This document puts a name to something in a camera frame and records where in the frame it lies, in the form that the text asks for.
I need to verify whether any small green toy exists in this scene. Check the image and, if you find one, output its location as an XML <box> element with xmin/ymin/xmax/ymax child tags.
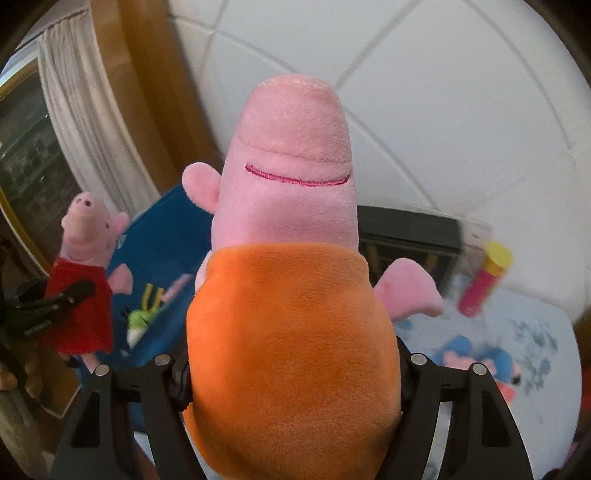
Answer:
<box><xmin>124</xmin><ymin>308</ymin><xmax>157</xmax><ymax>348</ymax></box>

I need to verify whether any white curtain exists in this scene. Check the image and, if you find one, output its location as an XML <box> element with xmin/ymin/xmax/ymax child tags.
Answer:
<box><xmin>36</xmin><ymin>8</ymin><xmax>161</xmax><ymax>219</ymax></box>

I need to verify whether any white padded headboard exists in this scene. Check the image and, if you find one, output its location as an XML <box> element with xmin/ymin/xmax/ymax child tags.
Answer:
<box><xmin>168</xmin><ymin>0</ymin><xmax>591</xmax><ymax>324</ymax></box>

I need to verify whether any pink and yellow tube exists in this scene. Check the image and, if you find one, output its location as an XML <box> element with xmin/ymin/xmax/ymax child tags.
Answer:
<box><xmin>457</xmin><ymin>241</ymin><xmax>514</xmax><ymax>318</ymax></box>

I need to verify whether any floral printed bedsheet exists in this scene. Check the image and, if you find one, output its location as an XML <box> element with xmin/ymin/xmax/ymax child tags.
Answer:
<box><xmin>392</xmin><ymin>272</ymin><xmax>583</xmax><ymax>480</ymax></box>

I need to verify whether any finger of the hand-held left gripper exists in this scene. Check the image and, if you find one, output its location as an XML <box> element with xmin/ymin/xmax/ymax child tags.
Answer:
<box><xmin>45</xmin><ymin>280</ymin><xmax>98</xmax><ymax>309</ymax></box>

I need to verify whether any blue fabric storage box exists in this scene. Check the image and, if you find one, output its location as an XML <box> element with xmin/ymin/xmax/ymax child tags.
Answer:
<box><xmin>78</xmin><ymin>185</ymin><xmax>222</xmax><ymax>432</ymax></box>

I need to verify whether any pig plush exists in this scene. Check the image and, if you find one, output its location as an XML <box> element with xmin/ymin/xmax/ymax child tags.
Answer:
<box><xmin>45</xmin><ymin>191</ymin><xmax>134</xmax><ymax>370</ymax></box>
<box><xmin>181</xmin><ymin>76</ymin><xmax>445</xmax><ymax>480</ymax></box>
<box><xmin>436</xmin><ymin>335</ymin><xmax>523</xmax><ymax>403</ymax></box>

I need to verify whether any small pink item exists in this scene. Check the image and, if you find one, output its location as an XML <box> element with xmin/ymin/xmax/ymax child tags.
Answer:
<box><xmin>163</xmin><ymin>273</ymin><xmax>195</xmax><ymax>302</ymax></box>

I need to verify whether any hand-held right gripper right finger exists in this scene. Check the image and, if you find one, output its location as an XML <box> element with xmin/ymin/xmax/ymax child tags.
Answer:
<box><xmin>382</xmin><ymin>339</ymin><xmax>534</xmax><ymax>480</ymax></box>

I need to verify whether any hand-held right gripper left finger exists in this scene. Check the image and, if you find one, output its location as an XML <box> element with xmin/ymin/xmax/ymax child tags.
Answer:
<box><xmin>50</xmin><ymin>350</ymin><xmax>205</xmax><ymax>480</ymax></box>

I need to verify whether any gold framed window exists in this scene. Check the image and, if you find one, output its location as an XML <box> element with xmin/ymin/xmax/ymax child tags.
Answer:
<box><xmin>0</xmin><ymin>59</ymin><xmax>81</xmax><ymax>280</ymax></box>

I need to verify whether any black gift bag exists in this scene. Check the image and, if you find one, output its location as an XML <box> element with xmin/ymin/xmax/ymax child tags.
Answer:
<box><xmin>358</xmin><ymin>205</ymin><xmax>465</xmax><ymax>296</ymax></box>

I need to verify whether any pig plush in blue clothes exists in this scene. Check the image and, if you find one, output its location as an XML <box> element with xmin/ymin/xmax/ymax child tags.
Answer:
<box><xmin>436</xmin><ymin>335</ymin><xmax>523</xmax><ymax>403</ymax></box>

